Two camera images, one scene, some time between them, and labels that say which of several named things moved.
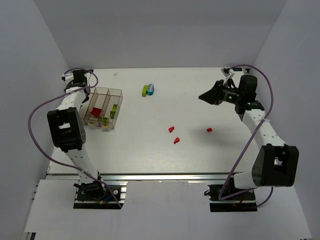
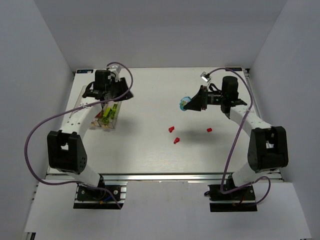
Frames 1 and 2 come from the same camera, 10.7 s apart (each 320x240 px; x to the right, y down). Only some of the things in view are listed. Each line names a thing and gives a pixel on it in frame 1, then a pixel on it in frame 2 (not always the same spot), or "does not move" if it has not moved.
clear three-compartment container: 103,107 does not move
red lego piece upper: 171,129 does not move
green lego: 114,109 does not move
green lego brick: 112,114 does not move
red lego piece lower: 176,140 does not move
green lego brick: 105,120 does not move
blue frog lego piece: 150,89 → 183,101
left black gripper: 76,83 → 118,88
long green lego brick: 144,90 → 106,111
